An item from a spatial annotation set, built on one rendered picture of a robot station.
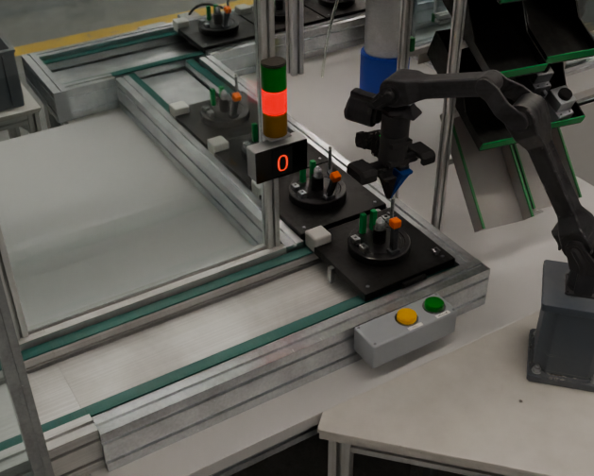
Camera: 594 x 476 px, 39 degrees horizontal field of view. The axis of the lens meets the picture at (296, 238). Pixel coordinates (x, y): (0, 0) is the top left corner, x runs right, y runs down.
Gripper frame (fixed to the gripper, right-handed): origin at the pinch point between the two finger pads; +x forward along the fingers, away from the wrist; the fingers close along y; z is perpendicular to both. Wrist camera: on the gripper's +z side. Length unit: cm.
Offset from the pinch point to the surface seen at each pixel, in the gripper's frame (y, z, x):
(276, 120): 19.9, 12.7, -14.1
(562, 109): -42.1, -4.8, -8.8
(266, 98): 21.3, 14.0, -18.6
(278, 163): 19.7, 12.1, -4.3
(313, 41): -57, 120, 25
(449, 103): -19.5, 6.4, -10.9
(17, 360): 82, -19, -5
